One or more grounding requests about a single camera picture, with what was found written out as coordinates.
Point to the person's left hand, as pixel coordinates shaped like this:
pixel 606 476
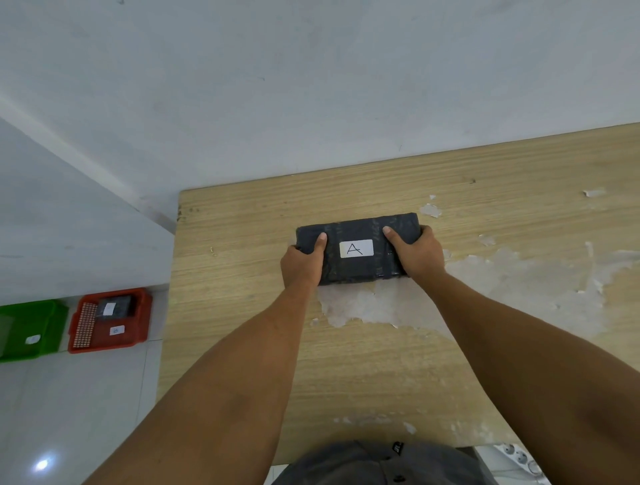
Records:
pixel 302 265

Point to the person's right hand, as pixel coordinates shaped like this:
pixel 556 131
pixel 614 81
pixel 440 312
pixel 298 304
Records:
pixel 422 257

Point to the black packet labelled A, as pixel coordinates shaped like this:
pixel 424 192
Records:
pixel 350 271

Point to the red plastic basket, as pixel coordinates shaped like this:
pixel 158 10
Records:
pixel 131 336

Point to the black packet labelled B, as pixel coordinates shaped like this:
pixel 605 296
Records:
pixel 120 307

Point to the green plastic basket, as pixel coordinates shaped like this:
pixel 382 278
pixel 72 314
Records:
pixel 40 320

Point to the person's right forearm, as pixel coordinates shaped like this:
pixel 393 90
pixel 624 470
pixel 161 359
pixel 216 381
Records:
pixel 540 370

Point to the person's left forearm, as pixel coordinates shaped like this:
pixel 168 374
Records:
pixel 215 399

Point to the person's grey trousers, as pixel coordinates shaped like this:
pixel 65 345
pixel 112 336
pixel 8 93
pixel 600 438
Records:
pixel 350 464

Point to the light wooden table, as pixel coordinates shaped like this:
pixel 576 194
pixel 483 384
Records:
pixel 500 175

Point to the white power strip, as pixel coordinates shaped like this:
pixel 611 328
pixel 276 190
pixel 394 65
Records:
pixel 515 454

